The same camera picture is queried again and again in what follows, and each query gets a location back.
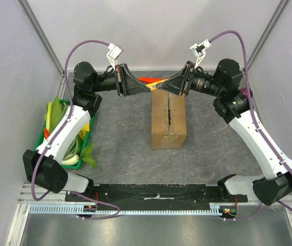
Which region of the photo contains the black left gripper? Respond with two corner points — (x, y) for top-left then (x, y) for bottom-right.
(91, 64), (150, 97)

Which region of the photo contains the yellow utility knife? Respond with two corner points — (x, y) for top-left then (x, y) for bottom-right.
(146, 78), (167, 91)

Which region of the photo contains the brown cardboard express box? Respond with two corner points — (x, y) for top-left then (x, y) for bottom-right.
(150, 90), (187, 150)

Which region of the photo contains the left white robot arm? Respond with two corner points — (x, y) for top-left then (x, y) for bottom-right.
(23, 61), (151, 201)

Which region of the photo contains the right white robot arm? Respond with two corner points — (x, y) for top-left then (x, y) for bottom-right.
(156, 58), (292, 206)

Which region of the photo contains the orange toy carrot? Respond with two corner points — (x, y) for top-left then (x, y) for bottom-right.
(139, 77), (162, 84)

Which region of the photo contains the purple red onion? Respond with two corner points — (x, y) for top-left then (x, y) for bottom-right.
(240, 87), (253, 98)

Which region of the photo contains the green leafy vegetable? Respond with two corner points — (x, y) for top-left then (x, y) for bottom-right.
(44, 96), (69, 134)

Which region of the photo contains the green leaf beside tray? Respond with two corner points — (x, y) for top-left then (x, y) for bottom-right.
(80, 142), (98, 168)

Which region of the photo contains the green vegetable tray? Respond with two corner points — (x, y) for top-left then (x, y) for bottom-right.
(35, 100), (93, 169)

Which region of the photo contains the white radish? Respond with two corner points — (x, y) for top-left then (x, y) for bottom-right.
(61, 154), (80, 166)

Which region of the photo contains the red chili pepper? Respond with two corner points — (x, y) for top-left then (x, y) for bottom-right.
(44, 128), (50, 139)

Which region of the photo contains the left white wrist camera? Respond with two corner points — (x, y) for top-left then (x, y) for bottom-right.
(106, 43), (124, 69)

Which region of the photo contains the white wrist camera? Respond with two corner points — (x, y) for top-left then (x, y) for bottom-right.
(190, 39), (211, 68)
(106, 43), (124, 69)

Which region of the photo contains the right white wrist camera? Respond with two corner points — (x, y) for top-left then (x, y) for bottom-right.
(190, 39), (211, 68)

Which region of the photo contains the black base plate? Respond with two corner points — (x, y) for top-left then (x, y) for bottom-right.
(65, 183), (248, 206)

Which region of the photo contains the grey slotted cable duct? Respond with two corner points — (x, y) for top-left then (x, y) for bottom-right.
(29, 203), (226, 216)

